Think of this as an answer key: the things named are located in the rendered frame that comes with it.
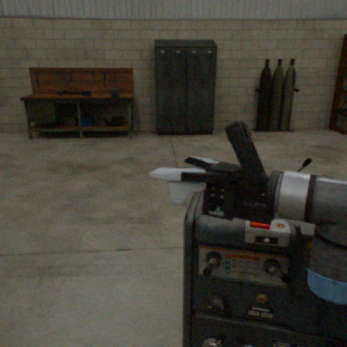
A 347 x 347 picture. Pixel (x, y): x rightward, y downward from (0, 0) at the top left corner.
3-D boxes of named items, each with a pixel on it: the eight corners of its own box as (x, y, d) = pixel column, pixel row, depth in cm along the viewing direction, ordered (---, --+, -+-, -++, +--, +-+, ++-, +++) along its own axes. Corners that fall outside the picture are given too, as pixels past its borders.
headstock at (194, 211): (180, 317, 119) (180, 220, 106) (197, 244, 163) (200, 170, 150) (362, 348, 107) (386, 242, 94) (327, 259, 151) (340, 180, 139)
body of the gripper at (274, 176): (197, 214, 55) (270, 230, 50) (200, 164, 53) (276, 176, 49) (211, 201, 62) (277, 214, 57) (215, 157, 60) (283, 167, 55)
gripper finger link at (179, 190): (149, 207, 52) (205, 207, 54) (151, 171, 51) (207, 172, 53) (147, 200, 55) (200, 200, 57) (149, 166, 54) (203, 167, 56)
